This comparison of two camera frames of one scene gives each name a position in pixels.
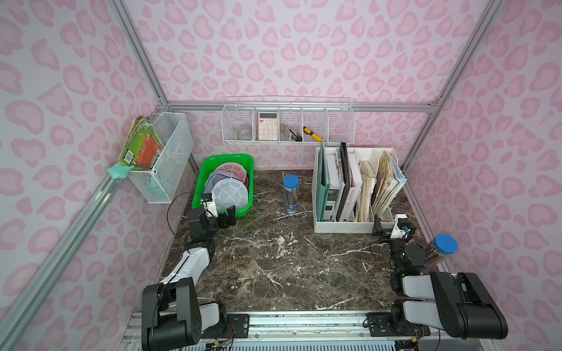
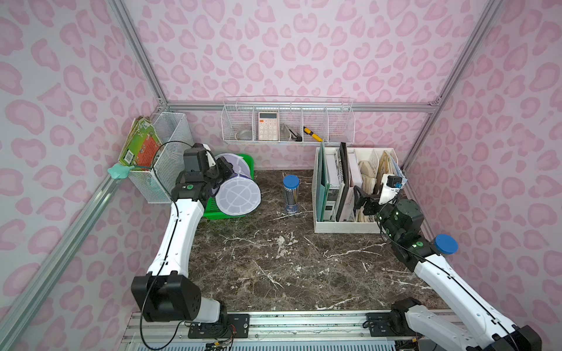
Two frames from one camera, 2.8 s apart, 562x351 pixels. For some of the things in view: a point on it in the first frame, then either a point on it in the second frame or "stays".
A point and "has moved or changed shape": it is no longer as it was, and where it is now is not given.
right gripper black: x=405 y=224 -> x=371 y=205
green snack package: x=142 y=145 stays
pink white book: x=356 y=185 stays
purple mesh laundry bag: x=214 y=177 has moved or changed shape
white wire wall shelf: x=287 y=120 stays
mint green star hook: x=118 y=171 stays
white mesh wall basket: x=160 y=184 stays
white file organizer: x=351 y=186 stays
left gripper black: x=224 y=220 -> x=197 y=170
